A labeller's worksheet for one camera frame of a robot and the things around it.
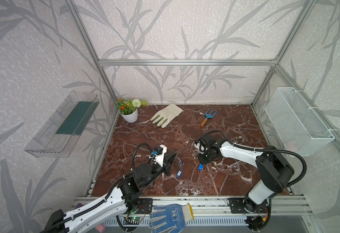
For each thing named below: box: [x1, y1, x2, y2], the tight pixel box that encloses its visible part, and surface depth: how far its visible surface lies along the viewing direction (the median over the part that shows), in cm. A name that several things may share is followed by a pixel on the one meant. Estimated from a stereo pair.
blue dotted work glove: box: [148, 202, 194, 233], surface depth 72 cm
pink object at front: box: [95, 223, 106, 233], surface depth 68 cm
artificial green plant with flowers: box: [114, 98, 148, 116], surface depth 104 cm
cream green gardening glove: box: [150, 103, 185, 129], surface depth 114 cm
